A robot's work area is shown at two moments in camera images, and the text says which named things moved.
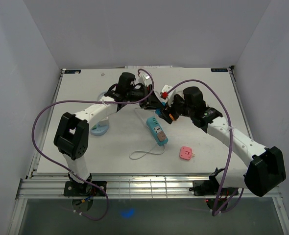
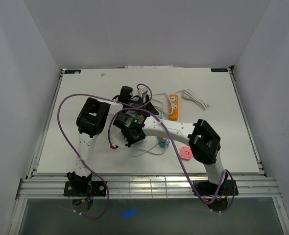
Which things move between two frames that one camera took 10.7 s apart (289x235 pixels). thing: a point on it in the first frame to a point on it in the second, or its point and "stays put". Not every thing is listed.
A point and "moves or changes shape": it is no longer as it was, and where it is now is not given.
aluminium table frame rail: (35, 186) stays put
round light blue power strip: (100, 129) moves or changes shape
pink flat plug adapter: (185, 153) stays put
